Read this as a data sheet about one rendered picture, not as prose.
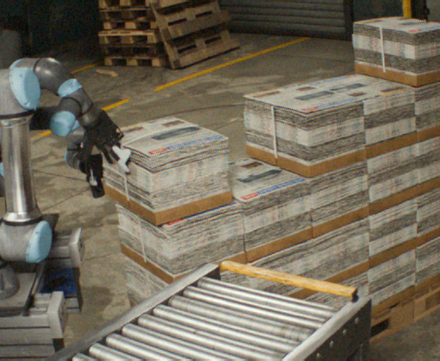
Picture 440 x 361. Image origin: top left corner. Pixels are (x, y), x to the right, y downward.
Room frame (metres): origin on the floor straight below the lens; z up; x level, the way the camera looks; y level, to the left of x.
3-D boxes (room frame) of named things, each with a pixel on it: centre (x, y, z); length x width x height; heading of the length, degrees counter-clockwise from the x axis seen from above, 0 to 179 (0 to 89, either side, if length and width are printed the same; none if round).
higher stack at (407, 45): (3.36, -0.81, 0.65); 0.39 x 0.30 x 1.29; 33
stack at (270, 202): (2.97, -0.20, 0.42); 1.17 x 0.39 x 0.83; 123
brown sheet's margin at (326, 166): (3.04, -0.32, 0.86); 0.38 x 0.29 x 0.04; 33
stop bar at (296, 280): (2.09, -0.15, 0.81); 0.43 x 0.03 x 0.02; 52
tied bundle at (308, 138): (3.04, -0.32, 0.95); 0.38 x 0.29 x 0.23; 33
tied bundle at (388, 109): (3.20, -0.56, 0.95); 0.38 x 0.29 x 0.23; 31
